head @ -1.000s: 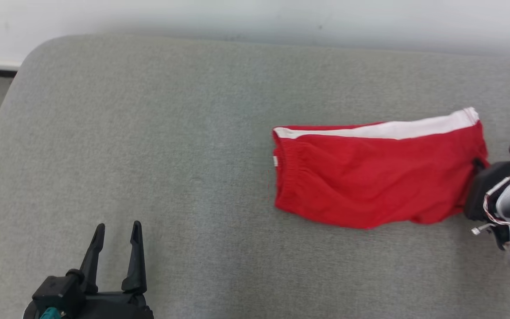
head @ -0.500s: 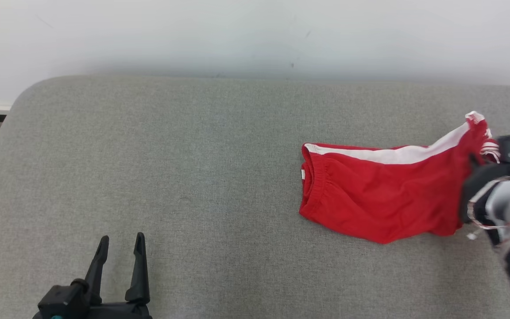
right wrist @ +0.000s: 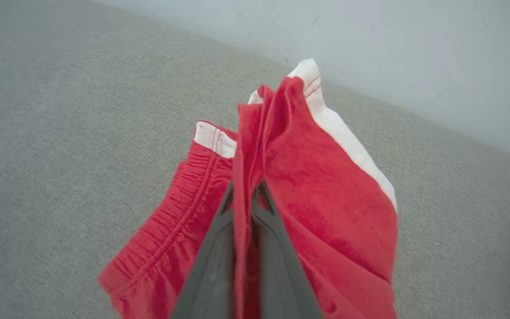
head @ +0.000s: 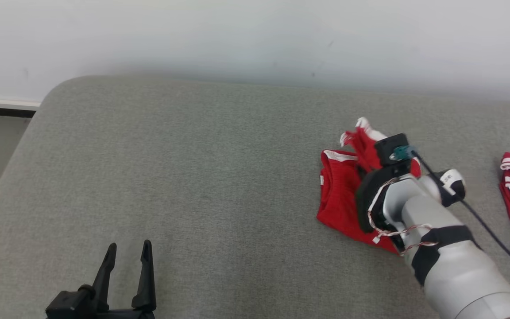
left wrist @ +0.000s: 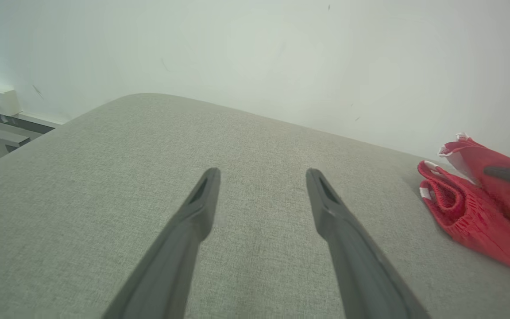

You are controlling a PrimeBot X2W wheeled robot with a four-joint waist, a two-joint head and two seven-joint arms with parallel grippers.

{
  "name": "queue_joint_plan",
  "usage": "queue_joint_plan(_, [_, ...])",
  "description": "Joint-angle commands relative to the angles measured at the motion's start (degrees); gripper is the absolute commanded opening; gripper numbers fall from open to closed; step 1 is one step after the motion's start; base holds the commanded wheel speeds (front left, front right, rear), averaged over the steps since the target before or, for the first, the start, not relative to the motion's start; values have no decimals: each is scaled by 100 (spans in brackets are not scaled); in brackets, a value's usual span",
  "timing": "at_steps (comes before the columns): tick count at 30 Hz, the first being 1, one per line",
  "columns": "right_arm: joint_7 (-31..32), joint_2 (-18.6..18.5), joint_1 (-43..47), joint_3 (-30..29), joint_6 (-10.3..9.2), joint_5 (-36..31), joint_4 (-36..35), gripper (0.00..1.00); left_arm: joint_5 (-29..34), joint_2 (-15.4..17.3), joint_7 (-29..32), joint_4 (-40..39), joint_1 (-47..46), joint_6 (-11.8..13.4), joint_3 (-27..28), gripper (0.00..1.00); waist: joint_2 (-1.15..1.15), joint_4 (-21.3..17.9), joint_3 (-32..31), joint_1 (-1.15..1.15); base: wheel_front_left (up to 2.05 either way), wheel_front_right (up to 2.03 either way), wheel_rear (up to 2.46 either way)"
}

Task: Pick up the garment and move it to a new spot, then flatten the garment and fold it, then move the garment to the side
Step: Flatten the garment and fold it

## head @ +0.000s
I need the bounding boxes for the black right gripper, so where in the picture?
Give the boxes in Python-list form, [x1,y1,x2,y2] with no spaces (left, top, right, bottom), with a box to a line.
[355,161,416,233]

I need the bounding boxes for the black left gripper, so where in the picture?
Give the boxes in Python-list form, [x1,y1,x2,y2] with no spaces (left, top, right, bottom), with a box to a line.
[45,240,157,319]

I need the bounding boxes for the red garment with wide white band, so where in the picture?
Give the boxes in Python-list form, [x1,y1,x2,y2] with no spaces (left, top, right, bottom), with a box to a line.
[316,117,424,255]

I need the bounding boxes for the white and dark baseboard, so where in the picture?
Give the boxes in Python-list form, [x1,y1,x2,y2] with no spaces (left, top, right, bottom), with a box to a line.
[0,98,42,118]

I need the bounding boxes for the white red twisted wires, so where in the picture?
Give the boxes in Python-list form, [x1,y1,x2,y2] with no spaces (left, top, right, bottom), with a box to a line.
[367,177,439,257]

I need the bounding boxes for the black cable with teal connector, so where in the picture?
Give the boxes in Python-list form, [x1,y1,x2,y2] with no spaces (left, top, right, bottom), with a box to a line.
[389,144,510,280]

